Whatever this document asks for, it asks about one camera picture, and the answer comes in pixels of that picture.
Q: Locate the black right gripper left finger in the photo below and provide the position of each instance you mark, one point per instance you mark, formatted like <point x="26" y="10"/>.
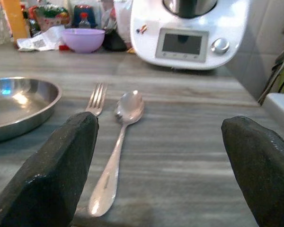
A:
<point x="49" y="170"/>

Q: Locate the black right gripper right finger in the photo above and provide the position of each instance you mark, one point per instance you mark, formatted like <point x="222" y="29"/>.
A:
<point x="265" y="170"/>

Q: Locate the silver metal spoon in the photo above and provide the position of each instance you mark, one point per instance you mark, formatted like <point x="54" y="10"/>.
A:
<point x="109" y="175"/>

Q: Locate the round steel plate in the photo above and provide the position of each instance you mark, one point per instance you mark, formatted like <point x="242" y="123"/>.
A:
<point x="19" y="106"/>

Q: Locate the silver metal fork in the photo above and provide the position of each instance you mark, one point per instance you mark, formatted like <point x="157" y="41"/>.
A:
<point x="97" y="99"/>

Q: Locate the crumpled white paper sheet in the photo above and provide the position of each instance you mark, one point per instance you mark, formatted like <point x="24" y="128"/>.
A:
<point x="42" y="40"/>

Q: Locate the purple plastic bowl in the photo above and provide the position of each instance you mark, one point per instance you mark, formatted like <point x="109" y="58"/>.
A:
<point x="82" y="40"/>

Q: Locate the white kitchen food processor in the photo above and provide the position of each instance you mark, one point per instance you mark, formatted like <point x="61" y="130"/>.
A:
<point x="227" y="23"/>

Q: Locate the small bottle with red cap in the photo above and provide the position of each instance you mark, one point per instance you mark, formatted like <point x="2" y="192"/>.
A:
<point x="84" y="21"/>

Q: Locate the colourful snack packet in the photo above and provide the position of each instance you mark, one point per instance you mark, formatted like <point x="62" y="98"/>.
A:
<point x="49" y="16"/>

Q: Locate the tall orange container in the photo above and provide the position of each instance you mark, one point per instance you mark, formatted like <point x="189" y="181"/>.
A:
<point x="14" y="19"/>

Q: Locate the dark blue packet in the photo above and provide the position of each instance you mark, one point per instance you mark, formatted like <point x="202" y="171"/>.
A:
<point x="85" y="9"/>

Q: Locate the white plastic bag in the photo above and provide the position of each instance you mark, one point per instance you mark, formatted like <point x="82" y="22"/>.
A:
<point x="121" y="19"/>

